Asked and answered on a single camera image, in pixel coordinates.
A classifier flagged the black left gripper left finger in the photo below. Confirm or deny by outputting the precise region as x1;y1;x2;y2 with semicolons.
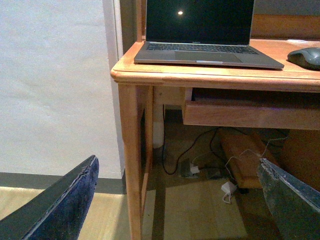
0;155;99;240

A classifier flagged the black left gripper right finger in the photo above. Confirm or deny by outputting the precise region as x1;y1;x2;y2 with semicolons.
257;158;320;240

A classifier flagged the wooden pull-out keyboard tray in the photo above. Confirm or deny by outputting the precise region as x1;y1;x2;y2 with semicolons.
182;87;320;130

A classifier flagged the grey computer mouse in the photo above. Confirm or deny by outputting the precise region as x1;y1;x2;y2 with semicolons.
287;47;320;71

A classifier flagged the white power adapter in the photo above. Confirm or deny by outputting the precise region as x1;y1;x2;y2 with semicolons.
221;181;237;204

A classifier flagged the wooden board under desk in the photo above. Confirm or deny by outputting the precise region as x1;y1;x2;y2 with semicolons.
218;128;280;189

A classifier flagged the grey power strip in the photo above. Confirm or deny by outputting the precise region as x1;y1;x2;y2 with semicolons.
179;159;200;179

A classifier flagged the wooden desk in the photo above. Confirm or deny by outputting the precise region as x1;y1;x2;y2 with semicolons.
110;0;320;240

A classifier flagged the grey open laptop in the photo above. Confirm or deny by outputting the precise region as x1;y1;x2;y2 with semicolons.
134;0;284;70

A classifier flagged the white lamp cable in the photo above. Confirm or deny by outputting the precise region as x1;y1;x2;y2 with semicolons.
224;136;288;186

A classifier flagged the black floor cable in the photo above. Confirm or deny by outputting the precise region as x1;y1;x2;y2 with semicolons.
162;104;221;175

